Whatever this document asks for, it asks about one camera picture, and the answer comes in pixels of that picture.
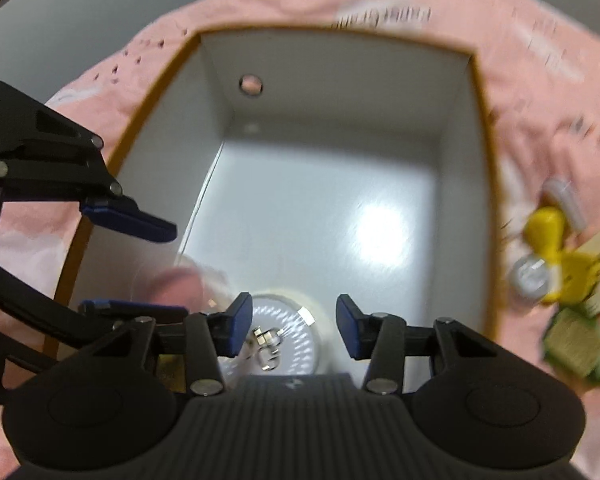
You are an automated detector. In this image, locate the clear jar with pink cream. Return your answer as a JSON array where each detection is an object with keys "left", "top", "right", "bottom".
[{"left": 130, "top": 255, "right": 234, "bottom": 314}]

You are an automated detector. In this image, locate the olive gold square box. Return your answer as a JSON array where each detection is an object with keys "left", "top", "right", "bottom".
[{"left": 156, "top": 354, "right": 187, "bottom": 393}]

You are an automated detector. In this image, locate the yellow capped small bottle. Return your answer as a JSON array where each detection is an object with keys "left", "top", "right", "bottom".
[{"left": 522, "top": 206, "right": 566, "bottom": 266}]

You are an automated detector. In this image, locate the white red mint tin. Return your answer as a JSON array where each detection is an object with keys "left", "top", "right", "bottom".
[{"left": 541, "top": 177, "right": 588, "bottom": 233}]

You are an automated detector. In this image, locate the white round patterned container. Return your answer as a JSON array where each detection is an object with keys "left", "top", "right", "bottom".
[{"left": 219, "top": 292, "right": 334, "bottom": 384}]

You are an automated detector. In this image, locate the orange cardboard storage box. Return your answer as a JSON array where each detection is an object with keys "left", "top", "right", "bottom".
[{"left": 56, "top": 25, "right": 502, "bottom": 380}]

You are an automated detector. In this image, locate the small grey lid jar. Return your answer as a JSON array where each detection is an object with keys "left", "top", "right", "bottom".
[{"left": 508, "top": 254, "right": 552, "bottom": 302}]

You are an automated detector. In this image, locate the green spray bottle white cap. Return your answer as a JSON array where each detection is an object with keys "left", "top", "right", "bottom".
[{"left": 542, "top": 308, "right": 600, "bottom": 384}]

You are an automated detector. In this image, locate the yellow toy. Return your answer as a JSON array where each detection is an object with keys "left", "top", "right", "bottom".
[{"left": 541, "top": 250, "right": 600, "bottom": 307}]

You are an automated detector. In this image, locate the pink patterned bed sheet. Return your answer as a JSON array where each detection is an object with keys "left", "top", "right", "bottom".
[{"left": 0, "top": 0, "right": 600, "bottom": 479}]

